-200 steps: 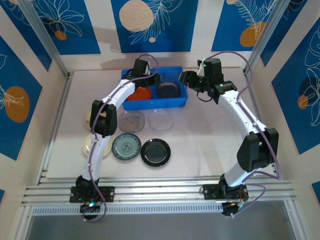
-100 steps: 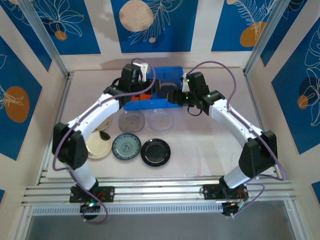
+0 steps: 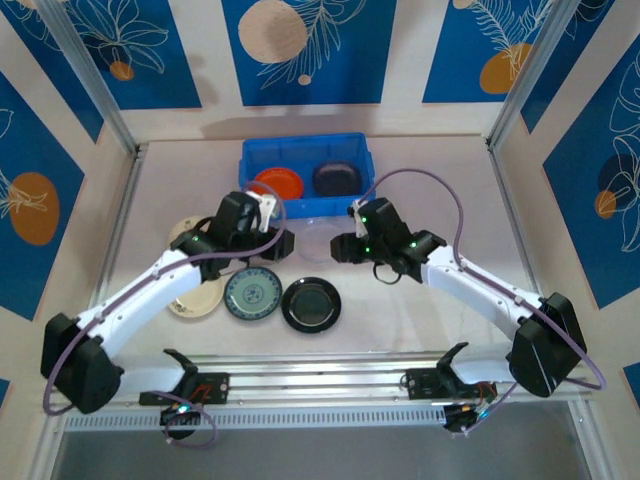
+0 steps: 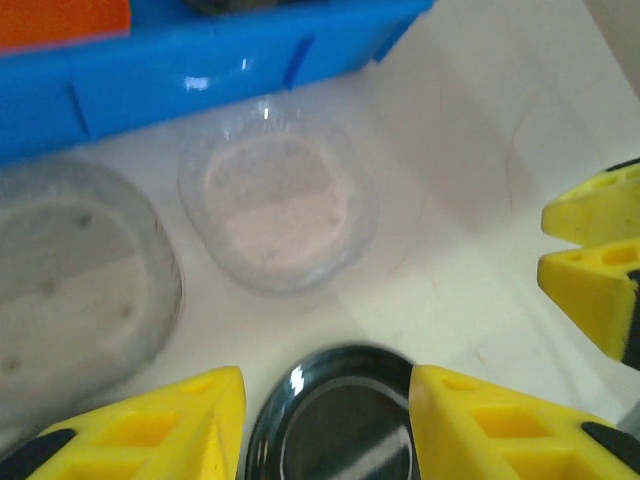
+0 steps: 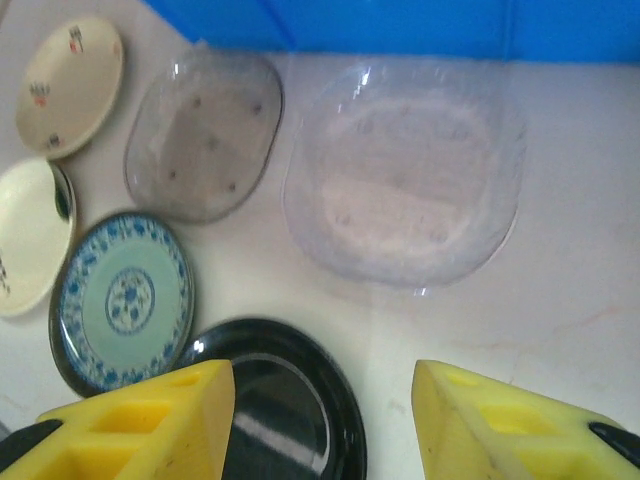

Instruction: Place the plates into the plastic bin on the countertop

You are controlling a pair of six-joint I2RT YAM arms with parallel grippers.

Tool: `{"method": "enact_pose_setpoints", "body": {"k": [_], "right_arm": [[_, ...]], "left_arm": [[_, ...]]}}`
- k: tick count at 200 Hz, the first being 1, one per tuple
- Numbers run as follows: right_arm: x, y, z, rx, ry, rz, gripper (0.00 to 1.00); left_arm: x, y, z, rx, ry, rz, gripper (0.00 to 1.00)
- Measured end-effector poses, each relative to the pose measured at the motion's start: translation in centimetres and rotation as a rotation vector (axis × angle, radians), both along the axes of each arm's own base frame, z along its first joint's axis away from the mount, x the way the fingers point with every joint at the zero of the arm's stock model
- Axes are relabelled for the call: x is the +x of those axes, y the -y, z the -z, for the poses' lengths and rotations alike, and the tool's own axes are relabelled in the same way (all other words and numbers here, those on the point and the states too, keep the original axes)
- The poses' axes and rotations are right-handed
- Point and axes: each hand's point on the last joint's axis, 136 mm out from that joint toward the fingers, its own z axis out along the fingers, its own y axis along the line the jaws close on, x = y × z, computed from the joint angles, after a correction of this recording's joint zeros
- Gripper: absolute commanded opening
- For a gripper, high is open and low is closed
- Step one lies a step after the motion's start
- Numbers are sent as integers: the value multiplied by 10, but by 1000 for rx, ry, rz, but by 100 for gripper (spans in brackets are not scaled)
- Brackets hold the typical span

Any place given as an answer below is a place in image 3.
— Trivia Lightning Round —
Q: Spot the blue plastic bin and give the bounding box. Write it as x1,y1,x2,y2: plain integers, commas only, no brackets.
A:
238,132,375,221

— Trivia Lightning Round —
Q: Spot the blue and white patterned plate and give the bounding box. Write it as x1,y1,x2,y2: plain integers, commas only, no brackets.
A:
223,266,284,320

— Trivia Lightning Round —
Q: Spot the clear textured glass plate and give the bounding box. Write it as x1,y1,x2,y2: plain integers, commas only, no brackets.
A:
312,160,362,197

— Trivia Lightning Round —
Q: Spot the beige wooden plate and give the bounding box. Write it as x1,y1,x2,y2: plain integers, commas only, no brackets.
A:
169,214,214,246

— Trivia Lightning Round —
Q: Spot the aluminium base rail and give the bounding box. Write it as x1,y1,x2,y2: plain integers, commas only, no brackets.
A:
44,349,594,416

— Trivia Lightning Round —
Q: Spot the black cable connector block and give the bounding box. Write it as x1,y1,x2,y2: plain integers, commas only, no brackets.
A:
159,405,201,441
442,402,494,435

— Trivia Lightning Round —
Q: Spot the translucent pinkish plate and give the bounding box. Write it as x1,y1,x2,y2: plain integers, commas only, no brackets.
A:
298,218,342,264

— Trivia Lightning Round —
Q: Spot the perforated grey cable duct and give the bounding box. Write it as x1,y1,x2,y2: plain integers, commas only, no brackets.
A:
63,404,451,432

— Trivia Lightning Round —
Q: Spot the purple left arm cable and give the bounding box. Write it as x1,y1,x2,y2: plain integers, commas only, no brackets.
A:
42,180,287,449

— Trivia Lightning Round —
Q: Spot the cream plate with calligraphy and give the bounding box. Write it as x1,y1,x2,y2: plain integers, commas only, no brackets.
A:
167,277,225,318

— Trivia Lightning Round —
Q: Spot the aluminium side rail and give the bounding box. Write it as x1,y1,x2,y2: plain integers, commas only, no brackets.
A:
72,144,147,371
487,144,556,321

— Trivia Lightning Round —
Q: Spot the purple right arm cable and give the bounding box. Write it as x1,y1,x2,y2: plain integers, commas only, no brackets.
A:
367,168,609,439

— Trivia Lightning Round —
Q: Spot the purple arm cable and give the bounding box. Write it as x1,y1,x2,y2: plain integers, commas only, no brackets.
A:
367,168,609,439
42,180,287,449

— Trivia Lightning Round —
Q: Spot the black glossy plate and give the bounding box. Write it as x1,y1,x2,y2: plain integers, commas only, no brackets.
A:
281,277,343,335

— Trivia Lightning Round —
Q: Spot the orange plastic plate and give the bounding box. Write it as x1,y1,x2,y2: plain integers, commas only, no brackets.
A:
252,167,305,201

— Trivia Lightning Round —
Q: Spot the aluminium frame post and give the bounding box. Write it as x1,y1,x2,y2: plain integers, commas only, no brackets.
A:
485,0,621,154
34,0,144,156

